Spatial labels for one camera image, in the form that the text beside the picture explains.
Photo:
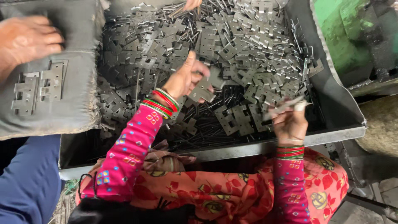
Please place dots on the person's right hand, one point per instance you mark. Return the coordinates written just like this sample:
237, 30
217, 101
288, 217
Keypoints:
290, 126

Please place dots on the person's left hand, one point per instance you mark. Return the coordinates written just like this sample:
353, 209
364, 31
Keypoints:
182, 82

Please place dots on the person's right fingers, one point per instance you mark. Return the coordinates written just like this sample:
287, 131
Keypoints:
276, 115

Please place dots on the grey metal hinge plate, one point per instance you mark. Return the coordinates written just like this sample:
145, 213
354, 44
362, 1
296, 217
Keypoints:
202, 88
281, 107

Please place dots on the white finger tape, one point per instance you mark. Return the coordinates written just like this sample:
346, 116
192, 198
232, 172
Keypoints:
300, 106

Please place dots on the red green wrist bangles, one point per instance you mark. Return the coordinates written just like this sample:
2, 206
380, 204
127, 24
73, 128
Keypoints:
161, 102
290, 152

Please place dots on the large dark metal tray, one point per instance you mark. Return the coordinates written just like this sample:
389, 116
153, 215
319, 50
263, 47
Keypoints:
326, 93

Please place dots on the pile of loose hinge plates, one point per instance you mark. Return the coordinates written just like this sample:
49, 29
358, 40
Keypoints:
242, 53

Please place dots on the pile of thin metal pins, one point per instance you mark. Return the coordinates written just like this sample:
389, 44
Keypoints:
202, 124

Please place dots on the orange floral garment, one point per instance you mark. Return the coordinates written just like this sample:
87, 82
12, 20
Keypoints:
217, 193

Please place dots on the beige woven sack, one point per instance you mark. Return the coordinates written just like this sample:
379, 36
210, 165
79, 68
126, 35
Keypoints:
381, 124

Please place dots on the green painted machine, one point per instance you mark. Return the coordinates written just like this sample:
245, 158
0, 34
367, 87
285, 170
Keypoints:
357, 37

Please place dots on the worn grey cloth pad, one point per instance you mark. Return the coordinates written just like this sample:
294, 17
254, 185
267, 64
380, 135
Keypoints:
77, 87

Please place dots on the assembled grey metal hinge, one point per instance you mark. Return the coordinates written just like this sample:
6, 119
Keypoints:
53, 82
25, 93

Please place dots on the dark metal stand frame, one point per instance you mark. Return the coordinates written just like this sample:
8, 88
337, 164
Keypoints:
363, 186

